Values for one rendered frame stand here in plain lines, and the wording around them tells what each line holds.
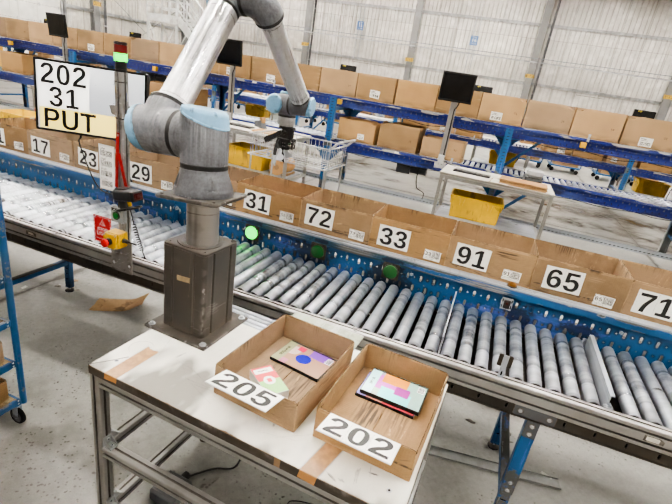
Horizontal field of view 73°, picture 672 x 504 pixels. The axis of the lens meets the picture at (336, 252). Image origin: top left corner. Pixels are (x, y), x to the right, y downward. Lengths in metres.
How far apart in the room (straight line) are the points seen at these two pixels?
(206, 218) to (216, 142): 0.25
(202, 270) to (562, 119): 5.71
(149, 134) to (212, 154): 0.22
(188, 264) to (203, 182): 0.28
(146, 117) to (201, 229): 0.38
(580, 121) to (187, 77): 5.63
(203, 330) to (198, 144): 0.62
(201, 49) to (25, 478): 1.80
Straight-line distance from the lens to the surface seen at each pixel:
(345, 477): 1.26
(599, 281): 2.28
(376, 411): 1.43
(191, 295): 1.60
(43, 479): 2.34
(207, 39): 1.78
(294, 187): 2.71
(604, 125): 6.73
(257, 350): 1.56
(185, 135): 1.48
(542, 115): 6.65
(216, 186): 1.48
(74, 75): 2.36
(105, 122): 2.31
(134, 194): 2.09
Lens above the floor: 1.67
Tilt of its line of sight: 21 degrees down
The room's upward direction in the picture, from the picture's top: 9 degrees clockwise
